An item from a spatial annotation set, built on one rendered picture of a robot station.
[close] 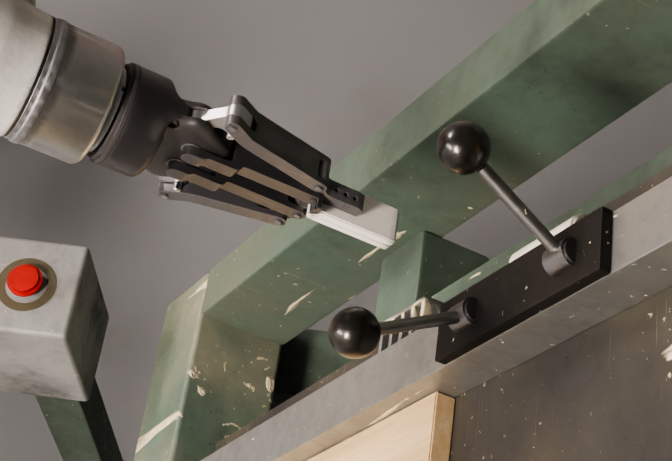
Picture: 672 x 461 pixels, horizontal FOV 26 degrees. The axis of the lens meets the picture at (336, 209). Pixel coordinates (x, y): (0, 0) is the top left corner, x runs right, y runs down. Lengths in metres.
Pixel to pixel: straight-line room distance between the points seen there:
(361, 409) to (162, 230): 1.58
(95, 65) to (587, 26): 0.39
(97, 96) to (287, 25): 2.08
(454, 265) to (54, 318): 0.48
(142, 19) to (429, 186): 1.78
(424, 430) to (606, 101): 0.31
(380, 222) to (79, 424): 0.94
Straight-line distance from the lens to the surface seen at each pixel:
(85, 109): 0.98
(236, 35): 3.03
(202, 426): 1.63
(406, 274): 1.42
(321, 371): 1.76
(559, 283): 1.02
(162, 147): 1.03
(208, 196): 1.08
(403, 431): 1.21
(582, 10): 1.15
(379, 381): 1.22
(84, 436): 2.00
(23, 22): 0.98
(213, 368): 1.65
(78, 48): 0.99
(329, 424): 1.28
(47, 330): 1.66
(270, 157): 1.02
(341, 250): 1.49
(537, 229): 1.01
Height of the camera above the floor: 2.39
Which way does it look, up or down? 59 degrees down
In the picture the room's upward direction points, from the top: straight up
